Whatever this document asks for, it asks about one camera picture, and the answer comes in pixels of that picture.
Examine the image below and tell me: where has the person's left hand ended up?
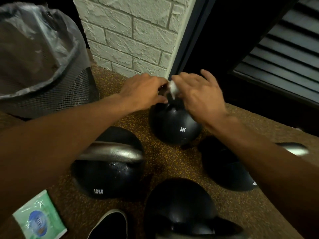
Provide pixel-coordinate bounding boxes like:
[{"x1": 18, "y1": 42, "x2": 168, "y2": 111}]
[{"x1": 119, "y1": 73, "x2": 169, "y2": 113}]

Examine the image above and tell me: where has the person's right hand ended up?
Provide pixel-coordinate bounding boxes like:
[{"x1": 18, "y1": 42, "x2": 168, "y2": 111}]
[{"x1": 171, "y1": 69, "x2": 229, "y2": 128}]

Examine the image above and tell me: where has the white wipe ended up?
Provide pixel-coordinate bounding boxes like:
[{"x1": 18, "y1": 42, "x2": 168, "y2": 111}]
[{"x1": 168, "y1": 80, "x2": 180, "y2": 100}]

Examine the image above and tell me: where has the small black kettlebell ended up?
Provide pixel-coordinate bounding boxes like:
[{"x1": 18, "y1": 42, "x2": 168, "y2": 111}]
[{"x1": 149, "y1": 84, "x2": 203, "y2": 146}]

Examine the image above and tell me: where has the person's right forearm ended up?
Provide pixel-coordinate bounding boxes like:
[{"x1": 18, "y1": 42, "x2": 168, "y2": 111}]
[{"x1": 206, "y1": 114, "x2": 319, "y2": 239}]

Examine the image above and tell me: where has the person's left forearm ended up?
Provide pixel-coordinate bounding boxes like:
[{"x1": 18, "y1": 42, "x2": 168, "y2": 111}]
[{"x1": 0, "y1": 93, "x2": 130, "y2": 223}]

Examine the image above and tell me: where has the dark louvered door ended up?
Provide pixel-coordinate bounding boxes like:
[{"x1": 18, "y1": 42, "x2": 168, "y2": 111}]
[{"x1": 229, "y1": 0, "x2": 319, "y2": 109}]

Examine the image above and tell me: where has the black mesh trash bin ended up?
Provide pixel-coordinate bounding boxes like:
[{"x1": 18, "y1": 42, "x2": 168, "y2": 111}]
[{"x1": 0, "y1": 1, "x2": 101, "y2": 120}]

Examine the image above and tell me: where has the large black kettlebell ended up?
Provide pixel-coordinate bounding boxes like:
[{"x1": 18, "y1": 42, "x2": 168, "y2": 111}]
[{"x1": 144, "y1": 178, "x2": 248, "y2": 239}]

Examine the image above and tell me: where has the clear plastic bin liner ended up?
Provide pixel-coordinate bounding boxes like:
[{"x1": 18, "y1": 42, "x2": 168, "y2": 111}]
[{"x1": 0, "y1": 1, "x2": 81, "y2": 100}]

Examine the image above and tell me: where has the person's black shoe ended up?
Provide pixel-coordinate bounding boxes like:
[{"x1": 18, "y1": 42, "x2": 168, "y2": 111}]
[{"x1": 87, "y1": 209, "x2": 129, "y2": 239}]

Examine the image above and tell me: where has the green wet wipes packet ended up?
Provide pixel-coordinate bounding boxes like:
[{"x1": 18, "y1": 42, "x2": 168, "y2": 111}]
[{"x1": 12, "y1": 189, "x2": 68, "y2": 239}]

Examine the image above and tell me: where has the dark door frame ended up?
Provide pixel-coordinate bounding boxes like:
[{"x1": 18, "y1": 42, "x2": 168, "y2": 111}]
[{"x1": 168, "y1": 0, "x2": 218, "y2": 80}]

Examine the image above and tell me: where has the black kettlebell chrome handle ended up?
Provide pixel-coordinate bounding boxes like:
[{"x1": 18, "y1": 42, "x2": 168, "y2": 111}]
[
  {"x1": 198, "y1": 136, "x2": 310, "y2": 192},
  {"x1": 71, "y1": 126, "x2": 147, "y2": 200}
]

